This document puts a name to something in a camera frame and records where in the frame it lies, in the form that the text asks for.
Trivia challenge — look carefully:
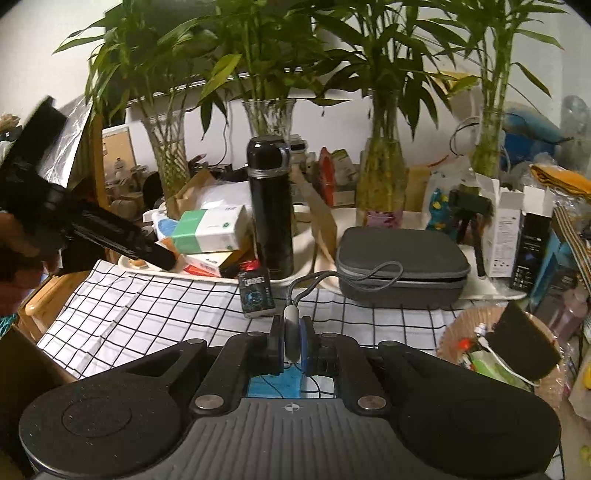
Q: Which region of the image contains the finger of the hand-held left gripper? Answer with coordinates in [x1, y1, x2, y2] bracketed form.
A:
[68, 202, 178, 272]

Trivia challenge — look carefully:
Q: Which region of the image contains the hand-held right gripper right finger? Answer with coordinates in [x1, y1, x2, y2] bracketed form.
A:
[298, 316, 462, 415]

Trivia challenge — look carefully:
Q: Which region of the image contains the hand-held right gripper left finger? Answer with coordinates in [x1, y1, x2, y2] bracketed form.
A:
[111, 316, 286, 413]

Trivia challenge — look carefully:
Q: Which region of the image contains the white adapter cable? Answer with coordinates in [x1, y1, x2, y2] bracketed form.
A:
[283, 272, 343, 361]

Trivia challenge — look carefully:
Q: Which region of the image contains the blue packet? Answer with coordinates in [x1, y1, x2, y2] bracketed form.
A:
[247, 364, 340, 400]

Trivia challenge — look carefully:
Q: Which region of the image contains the person's left hand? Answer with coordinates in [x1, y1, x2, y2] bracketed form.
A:
[0, 213, 62, 297]

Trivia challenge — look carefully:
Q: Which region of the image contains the white bottle with blue label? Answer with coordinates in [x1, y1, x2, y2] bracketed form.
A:
[152, 212, 178, 241]

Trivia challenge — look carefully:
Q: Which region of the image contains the black box with skull print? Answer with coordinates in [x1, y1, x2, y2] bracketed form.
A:
[239, 270, 276, 318]

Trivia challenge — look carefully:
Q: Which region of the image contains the silver bubble mailer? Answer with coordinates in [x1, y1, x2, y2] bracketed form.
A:
[51, 97, 100, 185]

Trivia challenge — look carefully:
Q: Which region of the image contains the brown paper bag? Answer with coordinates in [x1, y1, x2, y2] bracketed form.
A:
[295, 173, 340, 278]
[165, 170, 218, 219]

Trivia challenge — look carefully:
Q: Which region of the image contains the cream tray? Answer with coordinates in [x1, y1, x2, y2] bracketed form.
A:
[295, 205, 527, 301]
[117, 203, 342, 283]

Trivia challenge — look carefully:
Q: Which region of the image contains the pink white box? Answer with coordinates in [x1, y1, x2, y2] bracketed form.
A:
[182, 251, 241, 278]

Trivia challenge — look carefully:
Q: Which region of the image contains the green white box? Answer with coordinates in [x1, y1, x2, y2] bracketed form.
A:
[172, 205, 250, 254]

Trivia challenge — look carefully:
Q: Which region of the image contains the black white checked cloth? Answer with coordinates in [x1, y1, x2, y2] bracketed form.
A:
[36, 258, 472, 384]

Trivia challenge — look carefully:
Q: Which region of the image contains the glass vase with bamboo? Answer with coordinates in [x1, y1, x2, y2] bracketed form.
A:
[198, 0, 333, 139]
[314, 0, 476, 228]
[53, 0, 232, 204]
[443, 0, 555, 178]

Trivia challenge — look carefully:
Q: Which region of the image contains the white plastic packet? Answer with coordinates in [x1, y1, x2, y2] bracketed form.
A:
[191, 182, 252, 217]

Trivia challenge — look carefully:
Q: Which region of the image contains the wooden stool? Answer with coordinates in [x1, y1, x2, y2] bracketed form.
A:
[18, 272, 88, 342]

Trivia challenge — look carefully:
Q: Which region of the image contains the black thermos flask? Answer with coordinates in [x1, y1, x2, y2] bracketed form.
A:
[246, 136, 295, 281]

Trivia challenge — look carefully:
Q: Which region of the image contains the grey zip case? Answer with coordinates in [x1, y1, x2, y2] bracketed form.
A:
[335, 226, 471, 309]

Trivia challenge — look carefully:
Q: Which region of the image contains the red snack packet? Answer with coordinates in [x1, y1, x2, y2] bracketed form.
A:
[318, 148, 335, 206]

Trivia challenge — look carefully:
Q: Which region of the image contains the green packet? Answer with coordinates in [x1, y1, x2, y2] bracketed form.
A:
[471, 360, 513, 384]

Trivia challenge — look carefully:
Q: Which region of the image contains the black mini tripod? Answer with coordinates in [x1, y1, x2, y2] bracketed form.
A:
[450, 187, 492, 278]

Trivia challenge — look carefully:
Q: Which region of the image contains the black block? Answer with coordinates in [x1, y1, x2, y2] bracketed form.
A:
[487, 302, 561, 380]

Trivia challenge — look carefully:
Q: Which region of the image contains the white carton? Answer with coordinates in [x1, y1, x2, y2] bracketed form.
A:
[478, 175, 525, 278]

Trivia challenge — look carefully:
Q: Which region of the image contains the black carton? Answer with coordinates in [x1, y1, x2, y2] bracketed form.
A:
[510, 212, 552, 289]

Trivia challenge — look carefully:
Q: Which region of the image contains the blue carton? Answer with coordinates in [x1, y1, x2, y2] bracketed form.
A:
[531, 231, 578, 310]

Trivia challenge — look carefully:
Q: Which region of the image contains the pink bottle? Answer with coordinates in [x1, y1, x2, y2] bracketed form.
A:
[549, 286, 589, 342]

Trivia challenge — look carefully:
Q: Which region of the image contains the orange cloth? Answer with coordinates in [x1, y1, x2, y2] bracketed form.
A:
[531, 164, 591, 190]

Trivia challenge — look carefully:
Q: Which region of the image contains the blue plastic bag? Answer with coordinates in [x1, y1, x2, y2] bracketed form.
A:
[503, 113, 561, 153]

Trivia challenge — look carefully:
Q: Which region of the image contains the white charging cable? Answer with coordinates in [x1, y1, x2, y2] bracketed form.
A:
[473, 323, 541, 387]

